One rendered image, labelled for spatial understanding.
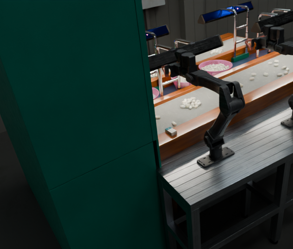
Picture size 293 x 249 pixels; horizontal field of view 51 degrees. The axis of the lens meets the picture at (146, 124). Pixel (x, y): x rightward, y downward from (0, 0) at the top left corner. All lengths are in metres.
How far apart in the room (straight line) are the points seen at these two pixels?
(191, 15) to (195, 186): 3.18
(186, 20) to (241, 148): 2.85
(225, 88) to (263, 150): 0.51
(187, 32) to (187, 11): 0.28
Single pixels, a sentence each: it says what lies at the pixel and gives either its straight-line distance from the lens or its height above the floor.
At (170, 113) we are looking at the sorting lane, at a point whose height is 0.74.
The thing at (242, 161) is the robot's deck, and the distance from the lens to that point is 1.61.
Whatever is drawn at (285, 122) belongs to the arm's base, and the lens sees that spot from 1.95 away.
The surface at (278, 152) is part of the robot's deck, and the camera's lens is 1.70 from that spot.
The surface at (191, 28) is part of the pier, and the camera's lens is 4.37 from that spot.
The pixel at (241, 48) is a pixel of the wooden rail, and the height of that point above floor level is 0.76.
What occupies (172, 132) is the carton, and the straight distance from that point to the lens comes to 1.64.
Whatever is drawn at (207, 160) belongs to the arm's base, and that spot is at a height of 0.68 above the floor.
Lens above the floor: 1.65
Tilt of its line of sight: 30 degrees down
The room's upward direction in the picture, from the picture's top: 8 degrees counter-clockwise
